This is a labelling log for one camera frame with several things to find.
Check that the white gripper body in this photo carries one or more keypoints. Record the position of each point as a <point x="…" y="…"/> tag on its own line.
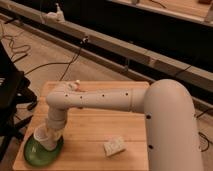
<point x="54" y="134"/>

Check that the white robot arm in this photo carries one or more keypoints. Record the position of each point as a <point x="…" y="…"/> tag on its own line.
<point x="171" y="126"/>

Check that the green ceramic bowl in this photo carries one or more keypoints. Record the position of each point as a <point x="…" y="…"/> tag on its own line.
<point x="37" y="156"/>

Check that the white bottle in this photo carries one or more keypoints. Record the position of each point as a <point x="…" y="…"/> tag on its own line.
<point x="76" y="85"/>

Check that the white sponge block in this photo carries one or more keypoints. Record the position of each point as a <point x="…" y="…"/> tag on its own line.
<point x="114" y="146"/>

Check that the black office chair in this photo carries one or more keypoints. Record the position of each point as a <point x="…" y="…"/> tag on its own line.
<point x="14" y="90"/>

